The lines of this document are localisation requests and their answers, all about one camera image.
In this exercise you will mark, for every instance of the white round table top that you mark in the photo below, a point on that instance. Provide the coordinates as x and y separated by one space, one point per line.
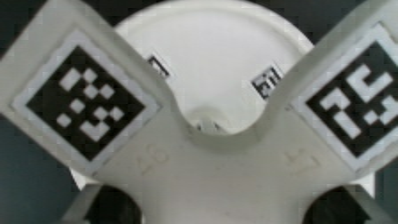
223 46

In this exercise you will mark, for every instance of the white cross-shaped table base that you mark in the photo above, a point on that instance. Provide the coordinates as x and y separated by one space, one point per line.
90 102

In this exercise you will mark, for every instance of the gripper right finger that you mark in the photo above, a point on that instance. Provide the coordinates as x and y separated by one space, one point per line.
346 206

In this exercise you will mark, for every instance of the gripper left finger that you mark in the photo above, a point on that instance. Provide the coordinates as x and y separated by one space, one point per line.
102 206

